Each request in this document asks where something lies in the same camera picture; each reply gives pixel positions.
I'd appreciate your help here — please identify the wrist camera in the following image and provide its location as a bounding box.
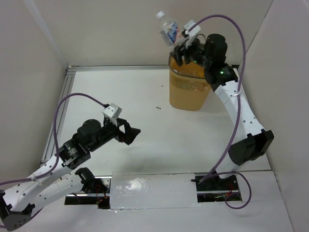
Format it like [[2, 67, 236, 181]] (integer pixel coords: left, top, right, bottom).
[[183, 20, 201, 48], [102, 103, 122, 126]]

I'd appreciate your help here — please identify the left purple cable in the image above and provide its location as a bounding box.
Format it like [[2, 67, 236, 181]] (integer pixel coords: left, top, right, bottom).
[[0, 93, 108, 229]]

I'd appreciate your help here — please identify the red cap cola bottle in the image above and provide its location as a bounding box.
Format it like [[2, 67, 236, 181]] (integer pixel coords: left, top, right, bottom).
[[194, 87, 208, 92]]

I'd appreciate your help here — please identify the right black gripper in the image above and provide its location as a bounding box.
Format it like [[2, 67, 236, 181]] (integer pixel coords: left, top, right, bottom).
[[170, 35, 211, 69]]

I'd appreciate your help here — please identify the silver tape sheet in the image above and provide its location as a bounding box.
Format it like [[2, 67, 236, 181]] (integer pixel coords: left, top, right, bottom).
[[110, 174, 198, 209]]

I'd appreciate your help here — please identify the clear bottle white cap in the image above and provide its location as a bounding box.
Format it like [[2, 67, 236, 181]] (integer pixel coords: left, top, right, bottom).
[[183, 82, 200, 91]]

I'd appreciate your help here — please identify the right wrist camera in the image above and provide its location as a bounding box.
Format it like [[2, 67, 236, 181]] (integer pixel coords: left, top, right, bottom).
[[183, 20, 201, 48]]

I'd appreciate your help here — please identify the aluminium frame rail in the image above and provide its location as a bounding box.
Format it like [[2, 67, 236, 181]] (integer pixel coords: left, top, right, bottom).
[[37, 64, 241, 176]]

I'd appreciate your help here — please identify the clear bottle blue-orange label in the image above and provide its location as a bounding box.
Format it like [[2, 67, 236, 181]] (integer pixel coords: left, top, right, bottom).
[[156, 11, 184, 47]]

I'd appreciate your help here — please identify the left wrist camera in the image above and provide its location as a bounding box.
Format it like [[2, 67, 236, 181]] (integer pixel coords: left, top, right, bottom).
[[102, 103, 122, 126]]

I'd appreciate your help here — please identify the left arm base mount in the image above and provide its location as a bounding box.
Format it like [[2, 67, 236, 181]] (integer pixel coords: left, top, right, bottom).
[[64, 176, 112, 210]]

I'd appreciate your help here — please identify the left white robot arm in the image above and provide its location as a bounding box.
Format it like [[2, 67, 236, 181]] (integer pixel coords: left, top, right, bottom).
[[0, 118, 140, 232]]

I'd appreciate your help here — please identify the purple cable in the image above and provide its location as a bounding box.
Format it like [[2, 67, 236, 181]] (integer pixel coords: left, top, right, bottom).
[[0, 93, 108, 229], [200, 14, 252, 210]]

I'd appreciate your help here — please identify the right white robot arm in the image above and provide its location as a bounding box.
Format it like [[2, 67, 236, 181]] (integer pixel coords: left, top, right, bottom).
[[171, 34, 274, 189]]

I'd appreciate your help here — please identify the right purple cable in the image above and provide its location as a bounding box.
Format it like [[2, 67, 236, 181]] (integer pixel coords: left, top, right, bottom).
[[200, 14, 252, 210]]

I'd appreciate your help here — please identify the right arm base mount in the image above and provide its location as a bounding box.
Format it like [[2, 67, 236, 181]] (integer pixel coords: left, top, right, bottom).
[[191, 175, 242, 203]]

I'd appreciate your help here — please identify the orange mesh waste bin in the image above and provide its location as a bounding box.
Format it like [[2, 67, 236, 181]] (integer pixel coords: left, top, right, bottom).
[[169, 56, 211, 111]]

